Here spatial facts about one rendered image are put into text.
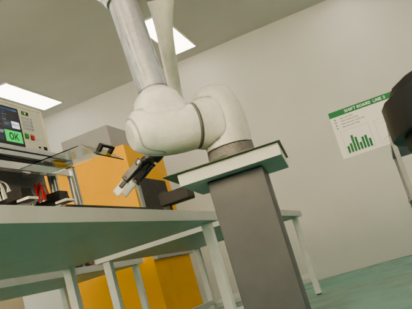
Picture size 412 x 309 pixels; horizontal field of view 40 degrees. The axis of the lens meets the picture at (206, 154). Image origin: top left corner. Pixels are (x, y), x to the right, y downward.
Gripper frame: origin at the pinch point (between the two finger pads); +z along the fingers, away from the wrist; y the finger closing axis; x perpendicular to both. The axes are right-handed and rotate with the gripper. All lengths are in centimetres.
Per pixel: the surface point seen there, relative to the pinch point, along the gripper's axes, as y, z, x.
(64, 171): 12.3, 17.9, 31.8
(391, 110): -142, -68, -75
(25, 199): -27.1, 20.8, 15.5
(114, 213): -20.7, 2.3, -11.9
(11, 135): -14.0, 13.8, 45.8
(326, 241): 508, 19, -37
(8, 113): -13, 9, 54
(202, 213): 72, 2, -11
